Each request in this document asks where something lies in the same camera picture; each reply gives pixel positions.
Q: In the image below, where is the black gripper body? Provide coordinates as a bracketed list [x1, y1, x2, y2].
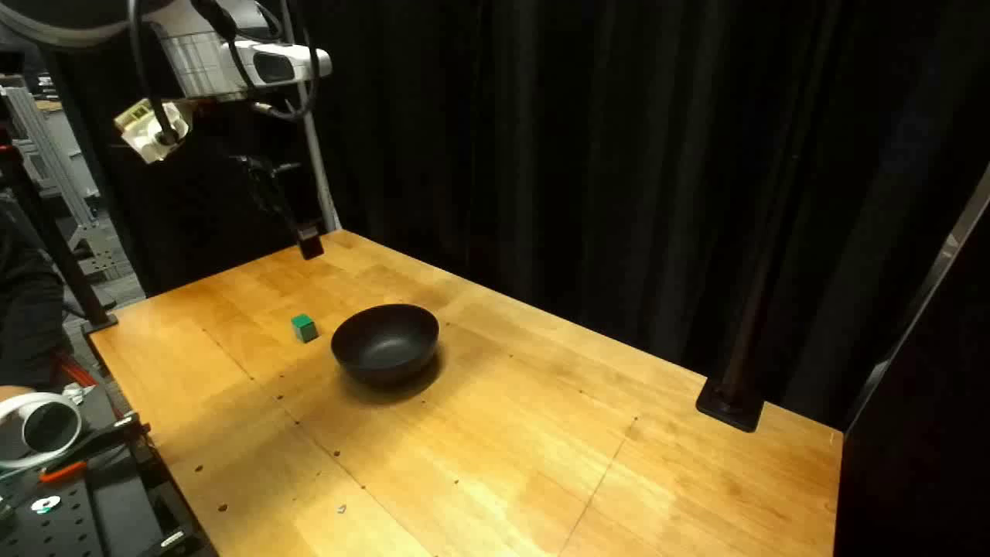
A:
[227, 150, 310, 229]

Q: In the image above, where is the black perforated breadboard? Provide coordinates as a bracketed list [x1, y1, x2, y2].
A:
[0, 412, 216, 557]

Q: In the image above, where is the black bowl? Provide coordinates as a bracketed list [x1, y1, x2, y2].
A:
[329, 300, 442, 389]

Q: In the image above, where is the white tape roll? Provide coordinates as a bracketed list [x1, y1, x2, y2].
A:
[0, 386, 85, 470]

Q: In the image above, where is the grey metal rack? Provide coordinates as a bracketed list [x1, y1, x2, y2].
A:
[0, 72, 137, 330]

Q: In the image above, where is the grey metal pole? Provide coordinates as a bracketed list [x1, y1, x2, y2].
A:
[301, 94, 344, 236]

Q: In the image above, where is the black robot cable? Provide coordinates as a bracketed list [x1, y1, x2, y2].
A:
[123, 0, 178, 148]

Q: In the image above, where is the black post with base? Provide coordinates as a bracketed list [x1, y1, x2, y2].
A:
[692, 0, 829, 432]

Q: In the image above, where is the black side panel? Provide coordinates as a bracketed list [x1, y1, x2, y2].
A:
[833, 165, 990, 557]

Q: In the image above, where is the small green cube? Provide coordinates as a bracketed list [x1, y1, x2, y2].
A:
[288, 311, 320, 345]

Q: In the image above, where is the crumpled paper tag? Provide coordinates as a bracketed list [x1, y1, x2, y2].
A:
[111, 94, 196, 168]

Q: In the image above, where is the black curtain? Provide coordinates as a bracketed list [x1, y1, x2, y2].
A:
[43, 0, 990, 427]

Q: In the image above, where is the person in dark clothing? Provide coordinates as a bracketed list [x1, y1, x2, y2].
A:
[0, 191, 67, 394]

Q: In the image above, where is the orange handled tool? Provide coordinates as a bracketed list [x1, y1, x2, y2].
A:
[38, 459, 93, 488]

